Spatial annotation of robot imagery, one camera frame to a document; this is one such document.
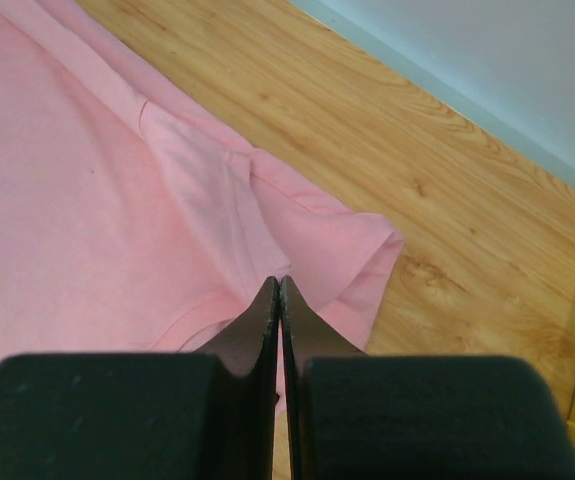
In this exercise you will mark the pink t shirt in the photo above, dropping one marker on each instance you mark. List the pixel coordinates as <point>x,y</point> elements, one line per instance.
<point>133,219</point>

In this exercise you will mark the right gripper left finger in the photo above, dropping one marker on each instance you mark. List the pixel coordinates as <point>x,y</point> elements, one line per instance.
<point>208,414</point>

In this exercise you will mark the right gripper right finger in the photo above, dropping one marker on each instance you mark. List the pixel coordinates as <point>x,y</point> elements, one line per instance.
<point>356,416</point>

